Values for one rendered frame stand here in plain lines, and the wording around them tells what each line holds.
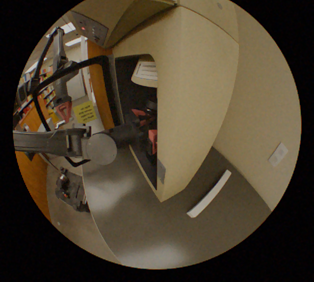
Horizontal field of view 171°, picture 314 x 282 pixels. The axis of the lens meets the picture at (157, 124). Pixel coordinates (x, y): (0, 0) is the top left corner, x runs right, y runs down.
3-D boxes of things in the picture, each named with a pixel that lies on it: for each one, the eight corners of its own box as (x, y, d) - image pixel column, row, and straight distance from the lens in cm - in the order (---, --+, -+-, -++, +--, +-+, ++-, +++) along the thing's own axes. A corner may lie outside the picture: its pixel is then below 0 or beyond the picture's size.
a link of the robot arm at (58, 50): (59, 35, 88) (51, 31, 85) (66, 29, 87) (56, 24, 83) (66, 75, 55) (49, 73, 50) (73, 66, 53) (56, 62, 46)
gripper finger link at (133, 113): (152, 103, 36) (124, 110, 33) (164, 113, 30) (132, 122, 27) (152, 120, 39) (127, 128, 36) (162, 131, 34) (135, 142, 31)
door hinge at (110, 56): (127, 141, 53) (112, 54, 38) (129, 144, 51) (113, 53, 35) (124, 142, 53) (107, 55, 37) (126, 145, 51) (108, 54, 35)
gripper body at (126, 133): (130, 112, 31) (106, 119, 31) (146, 132, 24) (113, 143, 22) (132, 129, 35) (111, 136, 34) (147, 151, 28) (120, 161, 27)
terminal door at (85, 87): (125, 144, 52) (108, 53, 36) (74, 168, 57) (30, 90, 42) (125, 143, 53) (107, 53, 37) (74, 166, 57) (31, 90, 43)
